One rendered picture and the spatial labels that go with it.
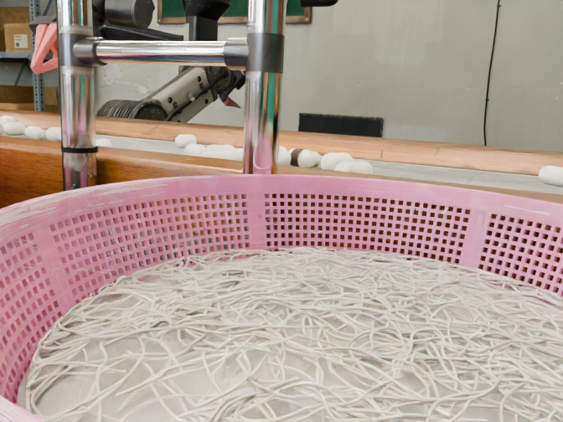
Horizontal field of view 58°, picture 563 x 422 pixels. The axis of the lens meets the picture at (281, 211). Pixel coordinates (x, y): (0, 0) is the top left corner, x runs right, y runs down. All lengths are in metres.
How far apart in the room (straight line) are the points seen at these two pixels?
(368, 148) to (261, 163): 0.40
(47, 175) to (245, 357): 0.33
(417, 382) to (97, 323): 0.12
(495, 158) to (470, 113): 1.92
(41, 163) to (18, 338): 0.29
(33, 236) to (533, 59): 2.49
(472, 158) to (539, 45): 1.96
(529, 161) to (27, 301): 0.59
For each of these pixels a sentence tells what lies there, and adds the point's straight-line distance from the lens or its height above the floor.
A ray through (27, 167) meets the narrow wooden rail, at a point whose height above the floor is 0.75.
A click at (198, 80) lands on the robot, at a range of 1.31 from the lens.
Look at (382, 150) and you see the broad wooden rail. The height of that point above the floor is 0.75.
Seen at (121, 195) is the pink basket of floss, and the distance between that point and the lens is 0.26.
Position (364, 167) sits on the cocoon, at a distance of 0.47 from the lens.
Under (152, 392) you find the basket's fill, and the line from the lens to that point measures 0.16.
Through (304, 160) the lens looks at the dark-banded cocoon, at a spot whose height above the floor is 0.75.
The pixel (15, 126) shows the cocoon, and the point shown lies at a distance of 0.87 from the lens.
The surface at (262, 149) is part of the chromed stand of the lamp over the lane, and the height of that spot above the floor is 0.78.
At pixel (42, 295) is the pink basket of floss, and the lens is 0.21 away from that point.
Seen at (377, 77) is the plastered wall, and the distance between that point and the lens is 2.66.
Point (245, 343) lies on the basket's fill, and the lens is 0.17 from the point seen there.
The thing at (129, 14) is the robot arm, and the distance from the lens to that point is 0.94.
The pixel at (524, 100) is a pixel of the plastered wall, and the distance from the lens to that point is 2.60.
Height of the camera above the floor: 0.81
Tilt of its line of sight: 12 degrees down
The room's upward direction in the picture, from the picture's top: 3 degrees clockwise
